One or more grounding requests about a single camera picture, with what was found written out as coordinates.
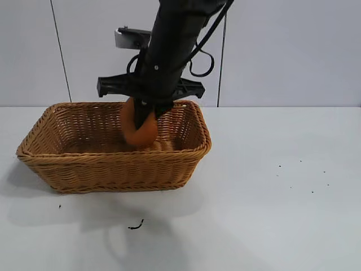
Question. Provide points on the orange bread roll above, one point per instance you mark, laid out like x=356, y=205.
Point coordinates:
x=146, y=135

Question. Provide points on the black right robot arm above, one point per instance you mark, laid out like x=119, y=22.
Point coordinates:
x=175, y=42

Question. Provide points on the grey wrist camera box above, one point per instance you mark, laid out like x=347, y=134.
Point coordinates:
x=128, y=39

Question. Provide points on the tan woven wicker basket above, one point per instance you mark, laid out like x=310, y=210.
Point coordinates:
x=107, y=172

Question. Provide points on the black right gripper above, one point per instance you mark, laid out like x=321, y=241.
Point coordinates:
x=112, y=84

